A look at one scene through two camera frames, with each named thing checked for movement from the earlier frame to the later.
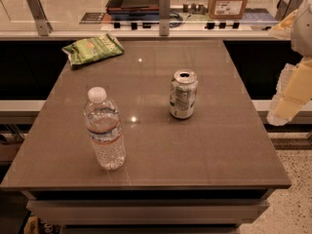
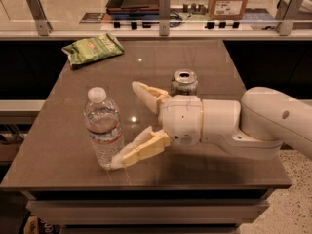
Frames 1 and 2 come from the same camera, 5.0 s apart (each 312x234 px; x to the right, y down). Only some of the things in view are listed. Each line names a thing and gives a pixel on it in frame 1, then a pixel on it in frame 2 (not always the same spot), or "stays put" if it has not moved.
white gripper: (302, 33) -> (181, 118)
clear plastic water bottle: (102, 117) stays put
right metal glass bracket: (285, 9) stays put
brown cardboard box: (228, 1) stays put
